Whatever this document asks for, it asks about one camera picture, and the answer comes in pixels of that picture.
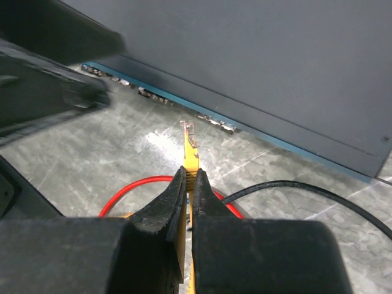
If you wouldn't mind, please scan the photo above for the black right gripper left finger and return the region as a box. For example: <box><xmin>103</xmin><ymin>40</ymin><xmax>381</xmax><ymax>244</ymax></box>
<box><xmin>1</xmin><ymin>168</ymin><xmax>186</xmax><ymax>293</ymax></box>

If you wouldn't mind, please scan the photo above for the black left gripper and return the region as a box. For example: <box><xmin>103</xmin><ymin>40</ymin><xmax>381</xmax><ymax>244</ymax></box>
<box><xmin>1</xmin><ymin>1</ymin><xmax>126</xmax><ymax>144</ymax></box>

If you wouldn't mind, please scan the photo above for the red ethernet cable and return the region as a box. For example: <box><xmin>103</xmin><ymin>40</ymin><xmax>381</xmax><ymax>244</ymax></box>
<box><xmin>98</xmin><ymin>175</ymin><xmax>246</xmax><ymax>220</ymax></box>

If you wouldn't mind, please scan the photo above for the black ethernet cable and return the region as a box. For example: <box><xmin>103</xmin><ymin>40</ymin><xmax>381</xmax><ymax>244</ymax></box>
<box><xmin>220</xmin><ymin>179</ymin><xmax>392</xmax><ymax>241</ymax></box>

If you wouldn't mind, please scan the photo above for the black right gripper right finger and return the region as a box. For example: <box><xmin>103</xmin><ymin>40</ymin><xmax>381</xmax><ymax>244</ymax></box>
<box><xmin>192</xmin><ymin>170</ymin><xmax>353</xmax><ymax>293</ymax></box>

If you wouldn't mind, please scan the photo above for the orange ethernet cable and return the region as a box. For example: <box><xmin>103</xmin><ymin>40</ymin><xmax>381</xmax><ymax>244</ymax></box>
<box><xmin>177</xmin><ymin>119</ymin><xmax>200</xmax><ymax>294</ymax></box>

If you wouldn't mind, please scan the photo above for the black network switch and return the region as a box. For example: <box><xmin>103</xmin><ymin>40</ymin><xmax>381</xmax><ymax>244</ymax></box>
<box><xmin>69</xmin><ymin>1</ymin><xmax>391</xmax><ymax>179</ymax></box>

